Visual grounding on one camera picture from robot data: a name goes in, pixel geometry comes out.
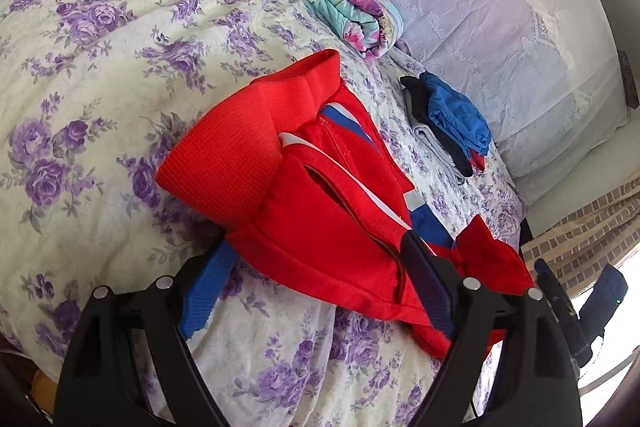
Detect red track pants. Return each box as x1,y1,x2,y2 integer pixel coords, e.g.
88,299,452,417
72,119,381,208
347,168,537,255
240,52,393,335
156,49,533,358

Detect beige checked curtain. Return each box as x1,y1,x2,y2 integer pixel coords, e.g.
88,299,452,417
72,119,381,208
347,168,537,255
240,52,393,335
522,173,640,297

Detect folded red garment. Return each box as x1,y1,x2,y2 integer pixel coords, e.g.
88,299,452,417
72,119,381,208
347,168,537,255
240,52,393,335
469,150,486,172

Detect folded grey garment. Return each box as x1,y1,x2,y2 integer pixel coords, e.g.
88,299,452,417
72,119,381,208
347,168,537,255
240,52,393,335
404,89,465,185

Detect folded blue garment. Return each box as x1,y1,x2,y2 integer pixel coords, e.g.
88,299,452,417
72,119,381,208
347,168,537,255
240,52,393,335
419,72,492,157

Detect folded black garment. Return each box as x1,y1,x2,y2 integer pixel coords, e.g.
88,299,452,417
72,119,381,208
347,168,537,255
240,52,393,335
400,76,473,181

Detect purple floral bedsheet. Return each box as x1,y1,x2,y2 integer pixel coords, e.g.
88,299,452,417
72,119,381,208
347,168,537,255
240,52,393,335
1,0,524,426

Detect white lace covered bedding pile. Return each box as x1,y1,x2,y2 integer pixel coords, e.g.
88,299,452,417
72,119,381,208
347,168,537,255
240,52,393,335
392,0,627,179

